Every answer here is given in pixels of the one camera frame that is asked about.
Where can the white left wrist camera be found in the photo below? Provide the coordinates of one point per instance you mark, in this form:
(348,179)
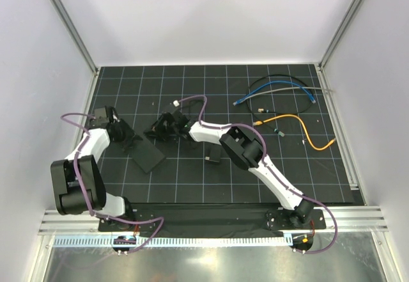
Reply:
(104,116)

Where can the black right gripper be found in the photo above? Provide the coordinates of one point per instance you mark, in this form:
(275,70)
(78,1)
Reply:
(155,132)

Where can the right aluminium frame post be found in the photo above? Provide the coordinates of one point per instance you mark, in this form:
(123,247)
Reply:
(346,21)

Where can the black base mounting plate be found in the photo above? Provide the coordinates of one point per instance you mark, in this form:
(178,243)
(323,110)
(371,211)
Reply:
(225,220)

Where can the aluminium front rail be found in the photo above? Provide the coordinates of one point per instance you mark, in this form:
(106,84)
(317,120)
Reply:
(349,219)

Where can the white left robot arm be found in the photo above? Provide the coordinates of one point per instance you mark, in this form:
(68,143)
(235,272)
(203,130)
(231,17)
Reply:
(77,182)

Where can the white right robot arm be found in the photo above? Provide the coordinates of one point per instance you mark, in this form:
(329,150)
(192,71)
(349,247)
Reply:
(247,150)

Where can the black network switch box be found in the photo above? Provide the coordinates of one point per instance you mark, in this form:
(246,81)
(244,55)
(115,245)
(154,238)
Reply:
(145,154)

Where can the white slotted cable duct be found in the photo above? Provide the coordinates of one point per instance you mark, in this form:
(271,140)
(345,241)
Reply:
(126,241)

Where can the left aluminium frame post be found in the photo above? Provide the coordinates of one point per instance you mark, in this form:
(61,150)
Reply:
(74,34)

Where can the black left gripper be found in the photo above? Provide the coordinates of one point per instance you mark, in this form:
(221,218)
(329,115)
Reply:
(127,143)

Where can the black power adapter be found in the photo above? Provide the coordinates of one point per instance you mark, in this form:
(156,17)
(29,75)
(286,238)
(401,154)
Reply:
(213,153)

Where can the black grid mat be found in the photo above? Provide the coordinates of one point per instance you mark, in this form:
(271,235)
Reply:
(298,130)

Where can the aluminium frame post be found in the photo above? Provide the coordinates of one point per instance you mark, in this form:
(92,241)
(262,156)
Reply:
(346,21)
(74,34)

